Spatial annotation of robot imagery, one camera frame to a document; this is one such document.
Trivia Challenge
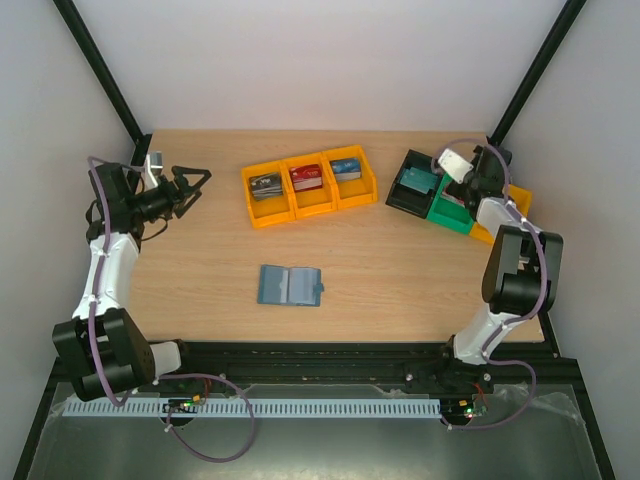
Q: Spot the red circle card stack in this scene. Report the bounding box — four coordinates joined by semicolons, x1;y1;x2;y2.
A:
442;184;464;205

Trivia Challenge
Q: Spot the purple cable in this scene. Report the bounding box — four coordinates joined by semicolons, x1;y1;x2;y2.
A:
87;155;257;462
433;138;547;432

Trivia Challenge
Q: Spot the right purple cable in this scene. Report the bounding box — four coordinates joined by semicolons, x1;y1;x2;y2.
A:
433;138;547;432

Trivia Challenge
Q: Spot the black left frame post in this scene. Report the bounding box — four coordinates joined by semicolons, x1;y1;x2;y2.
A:
53;0;152;148

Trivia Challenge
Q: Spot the teal card stack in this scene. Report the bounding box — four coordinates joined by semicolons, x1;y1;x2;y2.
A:
400;167;439;195

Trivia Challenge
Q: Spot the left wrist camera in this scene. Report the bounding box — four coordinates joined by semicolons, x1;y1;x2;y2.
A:
142;151;163;190

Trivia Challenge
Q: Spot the black corner frame post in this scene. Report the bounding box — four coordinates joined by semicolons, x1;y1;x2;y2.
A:
488;0;587;146

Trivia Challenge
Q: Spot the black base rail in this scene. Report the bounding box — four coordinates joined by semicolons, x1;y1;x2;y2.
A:
49;340;586;396

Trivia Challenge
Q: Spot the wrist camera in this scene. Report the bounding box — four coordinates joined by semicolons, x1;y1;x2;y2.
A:
437;148;474;184
142;151;163;190

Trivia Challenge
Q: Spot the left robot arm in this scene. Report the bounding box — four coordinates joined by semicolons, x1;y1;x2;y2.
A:
52;153;211;407

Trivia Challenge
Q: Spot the yellow bin left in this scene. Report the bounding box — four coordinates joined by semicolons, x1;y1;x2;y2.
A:
241;161;296;229

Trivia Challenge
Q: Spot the green plastic bin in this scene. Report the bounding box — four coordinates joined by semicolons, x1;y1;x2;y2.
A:
427;175;474;235

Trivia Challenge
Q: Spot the blue card stack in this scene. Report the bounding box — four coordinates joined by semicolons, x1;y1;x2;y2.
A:
329;157;362;182

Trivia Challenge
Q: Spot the white slotted cable duct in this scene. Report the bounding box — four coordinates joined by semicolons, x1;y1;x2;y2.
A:
62;398;441;419

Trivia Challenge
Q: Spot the blue card holder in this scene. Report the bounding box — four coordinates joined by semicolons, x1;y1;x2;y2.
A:
257;265;324;307

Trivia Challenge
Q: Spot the black plastic bin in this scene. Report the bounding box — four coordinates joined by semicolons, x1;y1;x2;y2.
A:
385;149;443;219

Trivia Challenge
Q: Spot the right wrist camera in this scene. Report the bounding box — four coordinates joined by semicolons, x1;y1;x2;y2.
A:
437;148;474;184

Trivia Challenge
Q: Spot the yellow bin right group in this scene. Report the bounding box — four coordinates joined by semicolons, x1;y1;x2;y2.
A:
469;185;533;245

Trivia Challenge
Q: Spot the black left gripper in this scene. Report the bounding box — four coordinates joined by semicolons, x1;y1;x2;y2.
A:
127;166;211;223

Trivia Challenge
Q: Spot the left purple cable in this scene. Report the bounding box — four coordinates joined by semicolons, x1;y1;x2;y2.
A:
87;155;257;462

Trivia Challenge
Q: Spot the black card stack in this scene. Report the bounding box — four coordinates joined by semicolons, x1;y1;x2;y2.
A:
248;172;283;201

